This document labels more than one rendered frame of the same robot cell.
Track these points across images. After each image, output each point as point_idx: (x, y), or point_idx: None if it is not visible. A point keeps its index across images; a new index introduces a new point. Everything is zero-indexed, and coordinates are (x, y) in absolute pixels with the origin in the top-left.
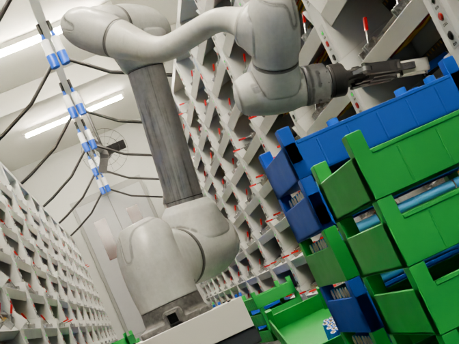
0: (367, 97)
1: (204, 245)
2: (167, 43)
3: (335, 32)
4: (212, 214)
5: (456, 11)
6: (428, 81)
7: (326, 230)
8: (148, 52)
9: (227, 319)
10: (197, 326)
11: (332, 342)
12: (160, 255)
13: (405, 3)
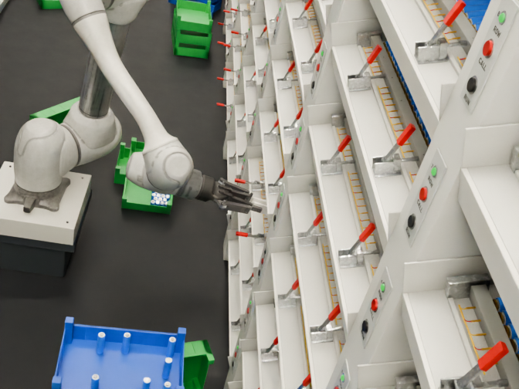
0: (259, 130)
1: (83, 155)
2: (111, 81)
3: (272, 78)
4: (103, 134)
5: (266, 277)
6: (164, 388)
7: None
8: (99, 65)
9: (58, 235)
10: (36, 228)
11: (148, 206)
12: (42, 166)
13: (278, 190)
